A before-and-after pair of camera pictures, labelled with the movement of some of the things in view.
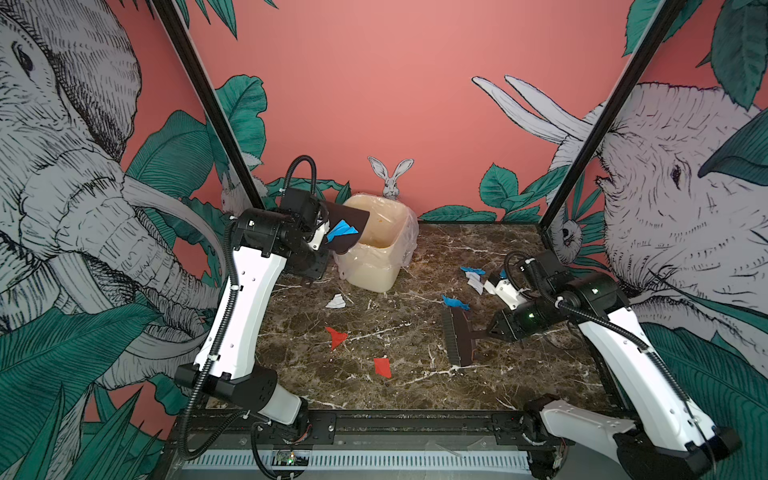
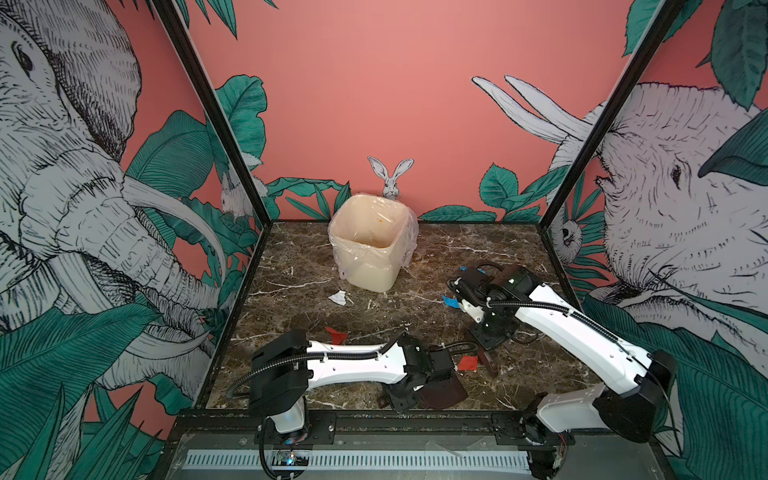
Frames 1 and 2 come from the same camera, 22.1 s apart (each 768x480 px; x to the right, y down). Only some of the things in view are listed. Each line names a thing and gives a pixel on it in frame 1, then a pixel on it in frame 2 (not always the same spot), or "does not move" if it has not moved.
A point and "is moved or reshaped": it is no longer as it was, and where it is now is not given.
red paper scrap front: x=383 y=367 is moved or reshaped
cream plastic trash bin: x=373 y=263 does not move
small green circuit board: x=291 y=458 does not move
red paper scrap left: x=336 y=337 does not move
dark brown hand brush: x=459 y=337 → x=486 y=358
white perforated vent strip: x=423 y=461 does not move
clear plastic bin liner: x=391 y=236 does not move
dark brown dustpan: x=353 y=217 → x=442 y=391
